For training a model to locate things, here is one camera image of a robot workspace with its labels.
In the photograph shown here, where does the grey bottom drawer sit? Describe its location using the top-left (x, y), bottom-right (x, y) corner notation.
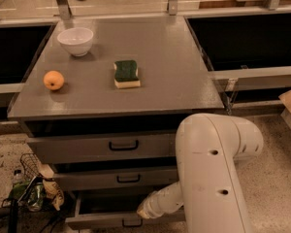
top-left (66, 187), bottom-right (185, 230)

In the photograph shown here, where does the grey drawer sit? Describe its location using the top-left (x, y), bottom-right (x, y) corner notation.
top-left (54, 166), bottom-right (178, 191)
top-left (27, 131), bottom-right (176, 164)
top-left (66, 187), bottom-right (185, 230)

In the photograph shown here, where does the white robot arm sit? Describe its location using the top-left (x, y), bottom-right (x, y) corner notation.
top-left (137, 114), bottom-right (264, 233)

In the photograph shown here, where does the grey middle drawer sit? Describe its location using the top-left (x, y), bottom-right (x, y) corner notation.
top-left (54, 166), bottom-right (178, 191)

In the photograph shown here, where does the grey top drawer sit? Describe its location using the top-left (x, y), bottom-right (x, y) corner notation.
top-left (27, 131), bottom-right (176, 164)

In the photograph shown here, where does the grey drawer cabinet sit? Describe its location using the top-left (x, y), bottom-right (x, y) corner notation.
top-left (7, 16), bottom-right (225, 209)

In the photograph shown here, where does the green snack bag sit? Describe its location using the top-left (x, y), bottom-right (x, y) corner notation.
top-left (9, 182), bottom-right (45, 212)

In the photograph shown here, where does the clear plastic bottle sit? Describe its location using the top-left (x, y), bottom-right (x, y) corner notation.
top-left (13, 169), bottom-right (23, 186)

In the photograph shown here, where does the green yellow sponge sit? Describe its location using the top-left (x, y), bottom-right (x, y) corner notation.
top-left (113, 60), bottom-right (141, 89)

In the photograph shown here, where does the orange fruit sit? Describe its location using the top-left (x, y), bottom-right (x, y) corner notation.
top-left (43, 71), bottom-right (65, 91)

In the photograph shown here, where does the white ceramic bowl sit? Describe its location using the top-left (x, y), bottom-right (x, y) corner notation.
top-left (57, 27), bottom-right (94, 56)

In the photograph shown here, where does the black cable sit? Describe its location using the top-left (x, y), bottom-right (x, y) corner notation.
top-left (38, 211), bottom-right (72, 233)

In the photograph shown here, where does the black wire basket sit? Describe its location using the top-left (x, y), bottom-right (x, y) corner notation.
top-left (20, 153), bottom-right (40, 180)

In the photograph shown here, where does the metal bracket left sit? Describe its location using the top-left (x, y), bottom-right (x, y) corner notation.
top-left (56, 0), bottom-right (72, 20)

